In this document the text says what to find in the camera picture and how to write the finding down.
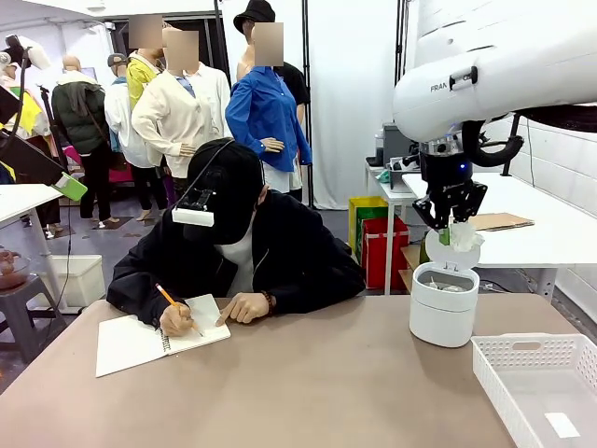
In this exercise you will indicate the glass bowl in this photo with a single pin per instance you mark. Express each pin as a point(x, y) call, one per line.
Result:
point(11, 275)

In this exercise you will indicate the white paper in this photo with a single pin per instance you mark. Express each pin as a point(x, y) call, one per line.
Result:
point(448, 285)
point(466, 238)

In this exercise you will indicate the green bottle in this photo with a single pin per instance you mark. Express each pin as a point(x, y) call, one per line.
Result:
point(423, 247)

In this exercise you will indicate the wooden shelf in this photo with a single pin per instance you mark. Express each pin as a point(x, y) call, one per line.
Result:
point(408, 270)

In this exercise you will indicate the person head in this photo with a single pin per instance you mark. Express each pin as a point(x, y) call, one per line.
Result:
point(261, 200)

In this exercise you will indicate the teal cloth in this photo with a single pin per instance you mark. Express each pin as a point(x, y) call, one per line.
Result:
point(382, 176)

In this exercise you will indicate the slim black tripod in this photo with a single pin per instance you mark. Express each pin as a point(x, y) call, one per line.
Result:
point(46, 107)

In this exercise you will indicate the person right hand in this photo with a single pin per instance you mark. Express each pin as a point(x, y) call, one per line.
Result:
point(175, 322)

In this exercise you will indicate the black baseball cap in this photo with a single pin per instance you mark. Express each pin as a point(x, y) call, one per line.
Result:
point(233, 186)

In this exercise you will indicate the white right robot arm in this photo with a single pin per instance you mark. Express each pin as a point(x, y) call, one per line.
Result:
point(490, 70)

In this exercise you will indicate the person left hand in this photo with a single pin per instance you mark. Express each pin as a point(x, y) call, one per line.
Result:
point(247, 305)

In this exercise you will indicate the magenta box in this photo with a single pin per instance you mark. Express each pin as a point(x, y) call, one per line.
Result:
point(119, 177)

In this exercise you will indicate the yellow pencil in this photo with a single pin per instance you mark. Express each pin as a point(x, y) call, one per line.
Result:
point(165, 294)

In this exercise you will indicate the white spiral notebook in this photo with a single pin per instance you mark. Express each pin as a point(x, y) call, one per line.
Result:
point(126, 345)

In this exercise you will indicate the white black head camera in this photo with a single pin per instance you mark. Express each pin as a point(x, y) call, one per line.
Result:
point(193, 217)

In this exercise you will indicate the pink bag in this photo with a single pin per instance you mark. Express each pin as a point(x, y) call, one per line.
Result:
point(70, 154)

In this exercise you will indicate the black tee mannequin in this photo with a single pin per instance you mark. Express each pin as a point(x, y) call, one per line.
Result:
point(296, 81)

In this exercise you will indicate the white label sticker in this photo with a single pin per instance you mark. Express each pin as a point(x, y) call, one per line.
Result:
point(562, 425)

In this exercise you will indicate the white shirt mannequin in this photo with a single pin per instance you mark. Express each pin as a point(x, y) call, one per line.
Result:
point(172, 107)

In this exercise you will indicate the white table with leg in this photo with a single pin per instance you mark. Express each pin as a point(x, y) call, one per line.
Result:
point(18, 196)

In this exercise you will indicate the white t-shirt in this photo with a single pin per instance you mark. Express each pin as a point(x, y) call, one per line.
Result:
point(240, 261)

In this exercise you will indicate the black tripod stand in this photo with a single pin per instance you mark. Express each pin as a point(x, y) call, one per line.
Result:
point(508, 158)

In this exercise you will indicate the white storage box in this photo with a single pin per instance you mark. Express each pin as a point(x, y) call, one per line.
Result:
point(84, 280)

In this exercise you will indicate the white perforated plastic basket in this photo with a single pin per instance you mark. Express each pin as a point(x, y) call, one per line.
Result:
point(494, 373)

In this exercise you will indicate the grey metal tray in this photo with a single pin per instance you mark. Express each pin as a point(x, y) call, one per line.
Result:
point(396, 182)

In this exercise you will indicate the grey plastic stool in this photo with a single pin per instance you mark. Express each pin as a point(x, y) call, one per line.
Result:
point(23, 298)

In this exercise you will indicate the small black device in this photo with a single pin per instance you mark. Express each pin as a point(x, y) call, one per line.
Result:
point(374, 161)

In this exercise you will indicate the brown cardboard sheet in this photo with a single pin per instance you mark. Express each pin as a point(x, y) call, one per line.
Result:
point(503, 220)

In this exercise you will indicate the white lidded trash bin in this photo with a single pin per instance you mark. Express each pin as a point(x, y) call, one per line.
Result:
point(443, 317)

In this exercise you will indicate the red bag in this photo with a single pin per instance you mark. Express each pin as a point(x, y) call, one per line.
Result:
point(384, 252)

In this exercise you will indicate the black vertical stand pole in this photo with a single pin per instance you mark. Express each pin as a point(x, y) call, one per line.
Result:
point(305, 93)
point(399, 37)

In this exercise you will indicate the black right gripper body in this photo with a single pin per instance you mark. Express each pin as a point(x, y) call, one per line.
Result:
point(445, 177)

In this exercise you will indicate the black slanted frame pole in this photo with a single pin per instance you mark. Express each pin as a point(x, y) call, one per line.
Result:
point(221, 42)

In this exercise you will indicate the person left forearm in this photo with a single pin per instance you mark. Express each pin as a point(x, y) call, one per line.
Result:
point(317, 291)

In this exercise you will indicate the yellow green bag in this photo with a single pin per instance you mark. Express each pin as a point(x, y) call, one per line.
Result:
point(368, 207)

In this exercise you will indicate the colourful clothes mannequin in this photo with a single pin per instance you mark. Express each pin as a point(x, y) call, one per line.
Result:
point(37, 119)

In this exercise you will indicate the yellow jacket mannequin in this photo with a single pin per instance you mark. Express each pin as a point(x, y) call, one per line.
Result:
point(137, 77)

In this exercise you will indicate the large white table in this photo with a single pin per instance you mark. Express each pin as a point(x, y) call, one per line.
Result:
point(513, 200)

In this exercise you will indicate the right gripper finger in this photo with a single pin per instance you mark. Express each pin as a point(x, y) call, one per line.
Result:
point(444, 235)
point(458, 221)

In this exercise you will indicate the person torso black jacket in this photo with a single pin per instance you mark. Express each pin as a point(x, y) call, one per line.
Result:
point(298, 242)

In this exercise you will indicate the white backdrop sheet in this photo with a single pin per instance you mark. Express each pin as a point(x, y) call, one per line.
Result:
point(350, 93)

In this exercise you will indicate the person right forearm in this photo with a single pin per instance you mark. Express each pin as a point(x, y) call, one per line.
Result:
point(135, 298)

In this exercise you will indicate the blue shirt mannequin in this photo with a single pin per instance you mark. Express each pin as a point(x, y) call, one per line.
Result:
point(261, 102)

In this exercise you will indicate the small white side table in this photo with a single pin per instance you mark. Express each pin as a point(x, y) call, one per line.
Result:
point(394, 195)

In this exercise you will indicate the green puffer jacket mannequin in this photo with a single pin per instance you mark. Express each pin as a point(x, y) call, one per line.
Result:
point(77, 112)

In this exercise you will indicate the black bucket hat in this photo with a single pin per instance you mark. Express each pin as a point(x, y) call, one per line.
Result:
point(254, 11)

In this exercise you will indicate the grey box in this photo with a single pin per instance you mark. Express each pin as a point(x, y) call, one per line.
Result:
point(396, 140)

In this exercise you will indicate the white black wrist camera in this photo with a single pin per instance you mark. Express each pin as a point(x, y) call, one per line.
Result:
point(406, 163)

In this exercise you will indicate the grey cap mannequin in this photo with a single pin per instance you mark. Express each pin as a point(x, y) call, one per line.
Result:
point(119, 107)

